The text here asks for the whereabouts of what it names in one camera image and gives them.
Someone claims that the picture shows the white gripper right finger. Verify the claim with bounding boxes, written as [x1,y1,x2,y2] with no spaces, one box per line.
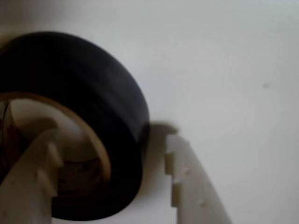
[164,134,233,224]

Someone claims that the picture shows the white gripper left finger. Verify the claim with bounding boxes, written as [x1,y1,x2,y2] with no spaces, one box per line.
[0,127,64,224]

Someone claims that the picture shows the black tape roll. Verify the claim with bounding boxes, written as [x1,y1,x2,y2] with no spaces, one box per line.
[0,30,150,221]

